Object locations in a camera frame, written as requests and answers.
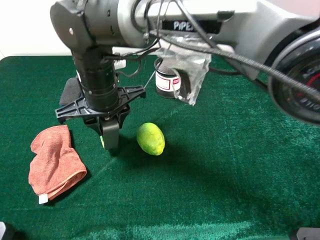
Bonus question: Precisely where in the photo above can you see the grey pump bottle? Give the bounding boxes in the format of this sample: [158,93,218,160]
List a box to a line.
[100,119,119,150]

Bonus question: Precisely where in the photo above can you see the black mesh pen cup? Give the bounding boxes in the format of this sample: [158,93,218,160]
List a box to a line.
[154,57,182,99]

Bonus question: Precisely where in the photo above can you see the green yellow mango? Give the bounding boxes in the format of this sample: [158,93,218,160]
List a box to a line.
[136,122,166,156]

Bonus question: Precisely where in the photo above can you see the clear plastic wrap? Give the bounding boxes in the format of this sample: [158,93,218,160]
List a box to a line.
[156,36,212,106]

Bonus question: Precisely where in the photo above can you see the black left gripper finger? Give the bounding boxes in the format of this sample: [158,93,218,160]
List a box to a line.
[117,111,130,129]

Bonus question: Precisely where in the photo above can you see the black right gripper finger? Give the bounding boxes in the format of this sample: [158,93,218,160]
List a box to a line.
[83,117,102,136]

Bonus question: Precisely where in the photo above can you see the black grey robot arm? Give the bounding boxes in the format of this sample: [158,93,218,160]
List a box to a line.
[50,0,320,134]

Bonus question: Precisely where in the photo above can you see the green velvet table cloth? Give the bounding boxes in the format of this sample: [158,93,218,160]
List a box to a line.
[0,56,320,240]

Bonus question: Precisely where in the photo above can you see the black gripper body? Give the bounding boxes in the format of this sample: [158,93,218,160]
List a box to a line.
[55,86,146,124]

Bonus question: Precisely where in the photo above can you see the orange folded cloth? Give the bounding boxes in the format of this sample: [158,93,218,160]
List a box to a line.
[28,125,87,205]

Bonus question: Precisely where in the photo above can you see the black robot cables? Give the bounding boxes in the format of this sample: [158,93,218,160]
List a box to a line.
[104,0,320,96]

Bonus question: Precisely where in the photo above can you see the blue grey whiteboard eraser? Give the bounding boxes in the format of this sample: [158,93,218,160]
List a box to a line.
[59,77,83,106]

